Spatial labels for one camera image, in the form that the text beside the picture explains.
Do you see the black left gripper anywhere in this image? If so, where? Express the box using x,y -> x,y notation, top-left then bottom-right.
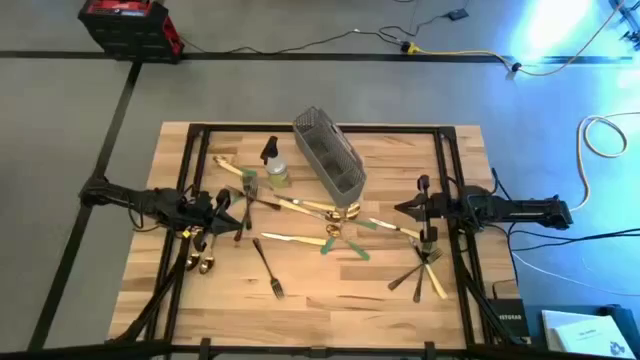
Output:
187,187 -> 245,255

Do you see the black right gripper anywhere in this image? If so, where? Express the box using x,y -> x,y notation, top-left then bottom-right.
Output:
393,173 -> 466,245

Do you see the green spray bottle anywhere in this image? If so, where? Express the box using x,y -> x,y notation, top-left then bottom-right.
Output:
259,135 -> 291,190

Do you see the cream-handled fork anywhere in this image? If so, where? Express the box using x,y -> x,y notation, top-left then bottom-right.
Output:
408,235 -> 450,301

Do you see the grey mesh cutlery basket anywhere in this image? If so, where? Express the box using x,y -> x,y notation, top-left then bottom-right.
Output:
292,106 -> 368,209

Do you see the black and red toolbox stack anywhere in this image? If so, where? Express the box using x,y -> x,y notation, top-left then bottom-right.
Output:
77,0 -> 185,65

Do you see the white paper booklet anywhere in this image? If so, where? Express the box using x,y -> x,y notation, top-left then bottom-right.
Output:
541,309 -> 637,359

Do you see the dark plastic case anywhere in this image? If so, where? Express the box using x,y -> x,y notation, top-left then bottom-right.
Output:
523,303 -> 640,360

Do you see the black Netgear network switch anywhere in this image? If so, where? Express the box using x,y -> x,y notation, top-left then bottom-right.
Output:
487,298 -> 531,342

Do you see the yellow extension cord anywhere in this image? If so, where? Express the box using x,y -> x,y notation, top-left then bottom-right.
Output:
399,0 -> 629,77

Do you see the black floor power cable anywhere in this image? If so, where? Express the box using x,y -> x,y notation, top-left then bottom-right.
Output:
178,27 -> 416,55

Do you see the black cable bundle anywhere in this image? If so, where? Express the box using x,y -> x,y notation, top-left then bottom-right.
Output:
492,167 -> 640,254

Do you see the cream coiled cable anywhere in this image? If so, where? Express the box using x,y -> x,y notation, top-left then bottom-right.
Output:
569,110 -> 640,214

